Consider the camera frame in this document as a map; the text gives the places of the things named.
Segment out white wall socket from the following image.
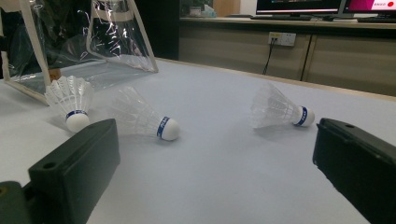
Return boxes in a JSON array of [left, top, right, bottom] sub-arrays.
[[268, 31, 297, 48]]

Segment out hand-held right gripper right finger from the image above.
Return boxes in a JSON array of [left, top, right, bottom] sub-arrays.
[[312, 117, 396, 224]]

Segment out monitor with pink screen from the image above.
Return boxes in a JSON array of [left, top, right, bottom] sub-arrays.
[[342, 0, 396, 15]]

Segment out white table cover board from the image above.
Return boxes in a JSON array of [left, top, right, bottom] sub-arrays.
[[0, 59, 396, 224]]

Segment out white shuttlecock blue band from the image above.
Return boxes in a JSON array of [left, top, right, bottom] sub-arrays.
[[250, 82, 316, 129], [44, 75, 95, 133], [108, 86, 181, 142]]

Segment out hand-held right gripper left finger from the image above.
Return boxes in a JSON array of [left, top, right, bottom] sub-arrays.
[[27, 118, 121, 224]]

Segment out black keyboard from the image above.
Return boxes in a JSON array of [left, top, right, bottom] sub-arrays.
[[357, 17, 396, 24], [250, 14, 313, 21]]

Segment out beige wooden cabinet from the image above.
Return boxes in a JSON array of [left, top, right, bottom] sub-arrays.
[[178, 17, 396, 97]]

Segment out black power cable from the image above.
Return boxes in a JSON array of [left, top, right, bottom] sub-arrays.
[[262, 37, 277, 77]]

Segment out clear plastic bag beige trim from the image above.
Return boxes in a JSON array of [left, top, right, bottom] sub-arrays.
[[0, 0, 159, 106]]

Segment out brown wooden panel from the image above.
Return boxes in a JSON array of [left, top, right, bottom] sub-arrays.
[[213, 0, 241, 17]]

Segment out pale blue plastic packet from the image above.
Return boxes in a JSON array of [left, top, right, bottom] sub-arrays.
[[190, 4, 218, 18]]

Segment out black computer monitor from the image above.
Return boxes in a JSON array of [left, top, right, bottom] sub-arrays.
[[255, 0, 347, 16]]

